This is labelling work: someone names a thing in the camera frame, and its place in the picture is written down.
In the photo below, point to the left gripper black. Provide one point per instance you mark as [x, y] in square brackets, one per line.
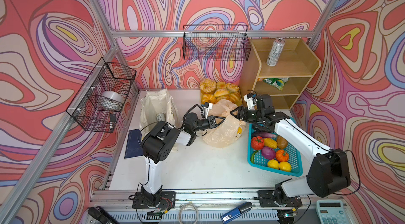
[211, 121]

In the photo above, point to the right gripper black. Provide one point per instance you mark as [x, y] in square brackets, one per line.
[241, 110]

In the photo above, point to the translucent beige plastic bag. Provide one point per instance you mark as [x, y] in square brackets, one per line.
[229, 131]

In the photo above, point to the white canvas tote bag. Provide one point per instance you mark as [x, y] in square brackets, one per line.
[154, 103]

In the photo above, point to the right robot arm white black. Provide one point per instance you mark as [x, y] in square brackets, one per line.
[329, 168]

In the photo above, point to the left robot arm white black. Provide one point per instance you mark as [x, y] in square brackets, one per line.
[158, 144]

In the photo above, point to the striped croissant bread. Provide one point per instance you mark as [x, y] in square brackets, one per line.
[235, 98]

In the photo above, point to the yellow bread tray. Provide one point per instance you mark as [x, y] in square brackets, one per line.
[221, 100]

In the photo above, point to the oval bread bun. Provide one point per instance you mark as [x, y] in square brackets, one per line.
[221, 92]

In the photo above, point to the purple toy eggplant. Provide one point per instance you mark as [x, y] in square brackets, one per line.
[263, 135]

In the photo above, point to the red toy tomato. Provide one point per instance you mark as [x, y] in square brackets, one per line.
[257, 143]

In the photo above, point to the sugared bread roll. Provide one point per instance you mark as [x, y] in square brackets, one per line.
[208, 86]

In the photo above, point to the yellow toy corn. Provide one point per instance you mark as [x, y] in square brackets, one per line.
[271, 143]

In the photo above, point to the purple toy onion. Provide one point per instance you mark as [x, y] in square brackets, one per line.
[268, 153]

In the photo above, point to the brown toy potato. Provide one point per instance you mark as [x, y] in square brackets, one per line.
[282, 143]

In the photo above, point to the green snack packet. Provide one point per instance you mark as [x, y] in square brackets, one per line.
[278, 83]

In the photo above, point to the wooden shelf unit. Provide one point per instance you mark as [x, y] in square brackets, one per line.
[297, 62]

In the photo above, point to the yellow toy lemon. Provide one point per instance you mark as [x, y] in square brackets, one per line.
[285, 166]
[273, 164]

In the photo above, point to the orange toy pumpkin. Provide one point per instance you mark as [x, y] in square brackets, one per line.
[282, 156]

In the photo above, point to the yellow toy lemon right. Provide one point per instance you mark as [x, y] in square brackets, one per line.
[285, 166]

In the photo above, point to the teal plastic basket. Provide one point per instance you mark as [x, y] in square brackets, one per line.
[256, 160]

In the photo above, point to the dark blue notebook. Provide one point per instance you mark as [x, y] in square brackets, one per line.
[133, 147]

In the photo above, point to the silver pink drink can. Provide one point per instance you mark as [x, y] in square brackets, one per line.
[274, 54]

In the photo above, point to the blue black handheld tool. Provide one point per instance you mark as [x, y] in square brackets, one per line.
[236, 212]

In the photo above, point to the silver tape roll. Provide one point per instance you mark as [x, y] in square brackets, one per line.
[111, 101]

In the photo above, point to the white calculator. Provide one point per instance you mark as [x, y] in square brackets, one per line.
[331, 212]

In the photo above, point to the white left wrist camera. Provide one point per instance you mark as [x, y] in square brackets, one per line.
[205, 109]

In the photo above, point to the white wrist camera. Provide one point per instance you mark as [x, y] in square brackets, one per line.
[250, 100]
[205, 109]

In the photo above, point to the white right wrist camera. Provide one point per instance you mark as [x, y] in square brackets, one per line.
[250, 100]

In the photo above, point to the striped ring bread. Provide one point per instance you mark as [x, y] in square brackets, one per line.
[208, 98]

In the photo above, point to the black wire basket back wall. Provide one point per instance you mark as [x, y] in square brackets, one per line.
[222, 42]

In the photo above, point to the black wire basket wall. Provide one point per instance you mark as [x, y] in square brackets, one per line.
[106, 90]
[222, 42]

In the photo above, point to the black wire basket left wall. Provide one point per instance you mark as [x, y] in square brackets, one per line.
[106, 90]

